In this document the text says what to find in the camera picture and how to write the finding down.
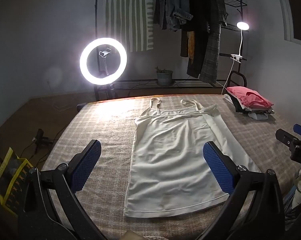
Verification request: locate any pink folded garment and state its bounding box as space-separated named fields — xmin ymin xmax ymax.
xmin=227 ymin=86 xmax=274 ymax=108

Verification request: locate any denim jacket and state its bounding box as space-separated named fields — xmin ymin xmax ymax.
xmin=153 ymin=0 xmax=193 ymax=32

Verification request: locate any person's striped clothing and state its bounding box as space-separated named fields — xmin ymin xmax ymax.
xmin=283 ymin=187 xmax=301 ymax=230

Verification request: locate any potted plant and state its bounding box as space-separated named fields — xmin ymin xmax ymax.
xmin=155 ymin=66 xmax=174 ymax=86

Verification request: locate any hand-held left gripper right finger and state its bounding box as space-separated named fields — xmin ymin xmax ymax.
xmin=198 ymin=141 xmax=286 ymax=240

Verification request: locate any yellow orange hanging garment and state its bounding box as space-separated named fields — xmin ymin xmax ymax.
xmin=181 ymin=30 xmax=196 ymax=60

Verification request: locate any black folded garment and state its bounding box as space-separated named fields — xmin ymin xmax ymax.
xmin=229 ymin=96 xmax=251 ymax=113

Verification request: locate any green striped wall hanging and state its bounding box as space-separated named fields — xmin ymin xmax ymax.
xmin=104 ymin=0 xmax=155 ymax=53

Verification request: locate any ring light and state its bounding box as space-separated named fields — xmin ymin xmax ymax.
xmin=80 ymin=37 xmax=127 ymax=85

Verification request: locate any grey folded garment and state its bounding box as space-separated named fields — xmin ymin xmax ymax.
xmin=248 ymin=107 xmax=275 ymax=120

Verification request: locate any white clip lamp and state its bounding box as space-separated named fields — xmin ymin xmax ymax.
xmin=231 ymin=22 xmax=250 ymax=63

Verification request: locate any white camisole top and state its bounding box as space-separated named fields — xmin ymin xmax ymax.
xmin=124 ymin=97 xmax=262 ymax=218

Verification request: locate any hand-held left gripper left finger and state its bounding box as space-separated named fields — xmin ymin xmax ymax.
xmin=18 ymin=139 xmax=108 ymax=240

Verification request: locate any yellow trimmed bag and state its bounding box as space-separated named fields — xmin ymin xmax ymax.
xmin=0 ymin=147 xmax=34 ymax=217

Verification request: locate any black floor tripod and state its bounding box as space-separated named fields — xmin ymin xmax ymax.
xmin=33 ymin=129 xmax=53 ymax=154

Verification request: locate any plaid bed blanket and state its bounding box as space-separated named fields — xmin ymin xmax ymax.
xmin=40 ymin=94 xmax=301 ymax=240

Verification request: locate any black metal clothes rack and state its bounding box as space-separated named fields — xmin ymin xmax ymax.
xmin=94 ymin=0 xmax=248 ymax=100

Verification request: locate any white window frame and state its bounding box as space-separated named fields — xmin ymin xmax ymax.
xmin=276 ymin=0 xmax=301 ymax=48

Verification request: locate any white lamp cable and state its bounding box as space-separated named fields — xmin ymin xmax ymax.
xmin=222 ymin=60 xmax=235 ymax=95

